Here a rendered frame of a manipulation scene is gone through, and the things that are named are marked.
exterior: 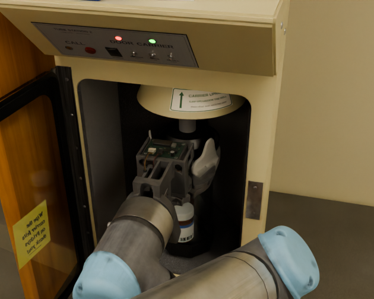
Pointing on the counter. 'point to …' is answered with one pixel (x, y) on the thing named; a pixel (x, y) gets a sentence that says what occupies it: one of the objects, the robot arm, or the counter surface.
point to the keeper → (254, 200)
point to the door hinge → (76, 155)
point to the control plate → (186, 60)
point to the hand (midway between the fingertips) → (186, 149)
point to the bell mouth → (187, 102)
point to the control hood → (170, 26)
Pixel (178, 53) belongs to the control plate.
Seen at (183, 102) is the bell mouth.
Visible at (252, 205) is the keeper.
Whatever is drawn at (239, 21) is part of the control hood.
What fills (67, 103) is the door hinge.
